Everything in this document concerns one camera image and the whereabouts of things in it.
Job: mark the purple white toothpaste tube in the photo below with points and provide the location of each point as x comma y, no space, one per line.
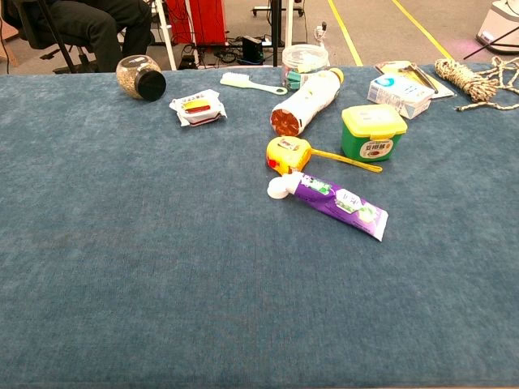
324,194

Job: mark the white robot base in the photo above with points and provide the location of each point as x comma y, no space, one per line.
498,28

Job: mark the white bottle yellow cap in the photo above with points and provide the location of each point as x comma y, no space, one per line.
312,97

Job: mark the yellow tape measure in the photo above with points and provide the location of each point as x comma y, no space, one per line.
284,156

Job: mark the burger print snack packet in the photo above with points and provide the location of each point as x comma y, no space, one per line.
198,107

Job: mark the blue table cloth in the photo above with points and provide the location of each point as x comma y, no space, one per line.
162,243

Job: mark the light green brush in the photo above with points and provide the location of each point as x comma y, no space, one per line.
243,83

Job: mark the green tub yellow lid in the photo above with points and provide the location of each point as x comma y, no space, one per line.
371,133

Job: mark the clear plastic jar white lid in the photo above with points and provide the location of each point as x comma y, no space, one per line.
304,58

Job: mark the black box on floor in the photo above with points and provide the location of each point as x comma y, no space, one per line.
251,48

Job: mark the black tripod stand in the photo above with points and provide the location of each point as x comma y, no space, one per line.
277,32
57,36

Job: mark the white blue carton box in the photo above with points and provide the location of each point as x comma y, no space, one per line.
397,93

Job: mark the white plug adapter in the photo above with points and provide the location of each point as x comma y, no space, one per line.
321,34

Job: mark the glass jar black lid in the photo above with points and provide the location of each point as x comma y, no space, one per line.
129,77

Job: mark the red cabinet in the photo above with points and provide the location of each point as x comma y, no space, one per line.
202,20

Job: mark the black wheeled stand base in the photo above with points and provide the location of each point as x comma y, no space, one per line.
263,9

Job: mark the yellow razor blister pack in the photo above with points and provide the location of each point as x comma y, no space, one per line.
395,67

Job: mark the person's white shoes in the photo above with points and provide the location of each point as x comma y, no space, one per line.
93,24

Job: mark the black office chair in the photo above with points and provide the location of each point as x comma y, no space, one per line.
40,38

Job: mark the thin black rod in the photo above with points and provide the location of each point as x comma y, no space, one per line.
490,44

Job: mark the white upright post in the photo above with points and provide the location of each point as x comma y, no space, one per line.
289,20

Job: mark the white slanted frame leg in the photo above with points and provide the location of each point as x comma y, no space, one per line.
166,36

